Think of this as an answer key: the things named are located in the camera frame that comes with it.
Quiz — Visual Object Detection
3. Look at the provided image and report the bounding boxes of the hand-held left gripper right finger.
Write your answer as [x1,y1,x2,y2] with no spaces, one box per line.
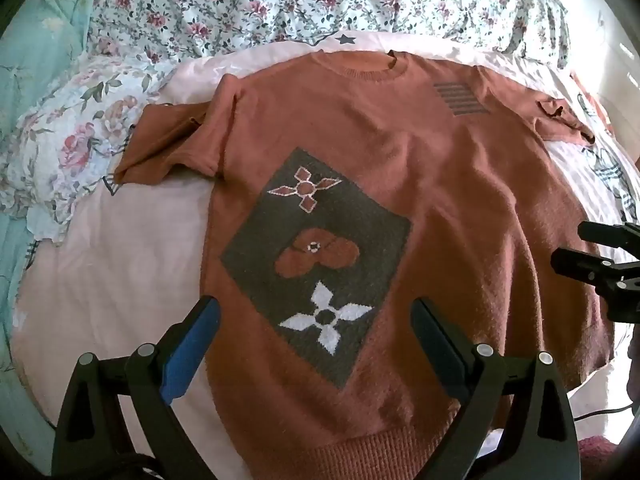
[410,297,582,480]

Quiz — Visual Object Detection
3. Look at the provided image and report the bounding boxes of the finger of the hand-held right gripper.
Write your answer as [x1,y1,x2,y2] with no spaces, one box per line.
[577,220,640,252]
[551,247,640,323]

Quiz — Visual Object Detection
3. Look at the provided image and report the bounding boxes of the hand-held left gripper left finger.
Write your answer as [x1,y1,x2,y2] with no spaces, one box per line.
[51,296,222,480]

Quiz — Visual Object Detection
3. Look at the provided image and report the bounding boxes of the rust knit sweater flower patch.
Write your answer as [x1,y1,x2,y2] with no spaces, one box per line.
[114,50,617,480]

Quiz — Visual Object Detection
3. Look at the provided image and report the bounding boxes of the pink blanket with black stars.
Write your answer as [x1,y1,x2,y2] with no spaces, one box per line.
[10,30,640,480]

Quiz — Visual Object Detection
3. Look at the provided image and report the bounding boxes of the maroon cloth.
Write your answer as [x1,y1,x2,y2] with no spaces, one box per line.
[579,435,627,480]

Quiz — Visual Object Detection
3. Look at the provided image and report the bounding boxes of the teal quilt with large roses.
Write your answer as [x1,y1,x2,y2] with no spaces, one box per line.
[0,0,173,431]

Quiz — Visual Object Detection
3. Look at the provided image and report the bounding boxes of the white bedsheet small red flowers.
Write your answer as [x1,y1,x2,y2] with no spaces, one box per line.
[89,0,573,58]

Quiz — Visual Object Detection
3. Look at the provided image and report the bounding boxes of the black cable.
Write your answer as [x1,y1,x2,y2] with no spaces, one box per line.
[574,405,637,421]

